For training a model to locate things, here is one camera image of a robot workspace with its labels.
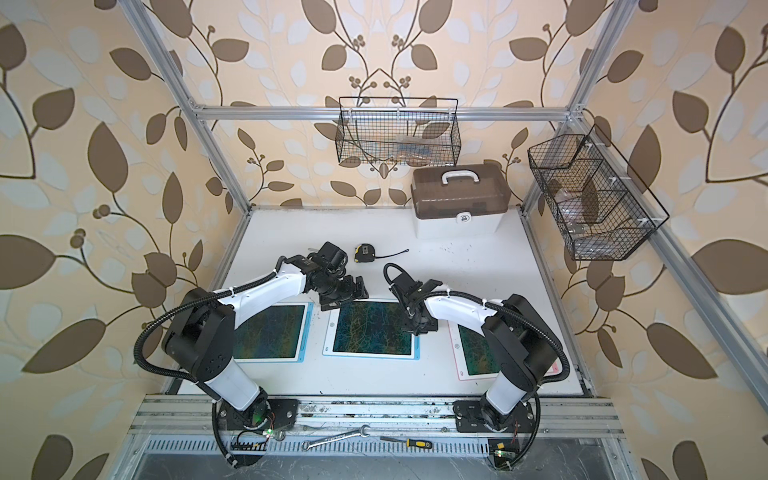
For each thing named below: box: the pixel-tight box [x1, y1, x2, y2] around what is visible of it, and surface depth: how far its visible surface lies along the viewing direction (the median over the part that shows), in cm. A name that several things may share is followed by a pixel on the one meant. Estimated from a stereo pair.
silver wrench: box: [301, 424, 371, 450], surface depth 73 cm
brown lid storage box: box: [410, 163, 512, 239], surface depth 104 cm
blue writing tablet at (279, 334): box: [233, 302, 314, 363], surface depth 89 cm
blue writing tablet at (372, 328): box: [322, 298, 421, 360], surface depth 89 cm
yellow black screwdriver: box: [380, 436, 433, 449], surface depth 72 cm
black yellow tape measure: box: [354, 243, 410, 263], surface depth 107 cm
